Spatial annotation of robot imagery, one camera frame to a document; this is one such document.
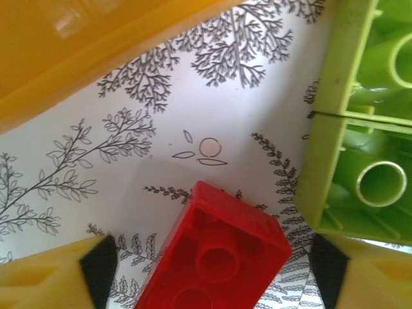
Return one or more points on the red lego brick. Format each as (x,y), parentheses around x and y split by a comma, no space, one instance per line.
(209,244)

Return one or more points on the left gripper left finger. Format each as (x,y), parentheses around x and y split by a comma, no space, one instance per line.
(48,283)

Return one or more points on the yellow plastic bin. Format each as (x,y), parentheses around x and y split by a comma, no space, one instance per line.
(64,48)

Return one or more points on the floral print table cover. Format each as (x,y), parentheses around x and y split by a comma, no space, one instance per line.
(209,112)

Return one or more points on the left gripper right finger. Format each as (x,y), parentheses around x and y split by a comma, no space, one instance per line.
(370,277)

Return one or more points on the green lego brick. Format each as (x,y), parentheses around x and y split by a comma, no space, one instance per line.
(322,177)
(347,64)

